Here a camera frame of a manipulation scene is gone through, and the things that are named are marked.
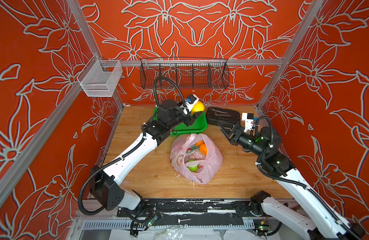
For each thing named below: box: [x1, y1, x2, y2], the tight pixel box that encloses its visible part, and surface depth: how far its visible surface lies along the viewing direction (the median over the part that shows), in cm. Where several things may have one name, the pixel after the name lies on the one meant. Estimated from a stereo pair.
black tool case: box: [206, 107, 241, 125], surface depth 107 cm
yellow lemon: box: [191, 100, 205, 115], surface depth 69 cm
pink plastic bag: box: [170, 133, 223, 185], surface depth 83 cm
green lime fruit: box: [188, 164, 199, 172], surface depth 83 cm
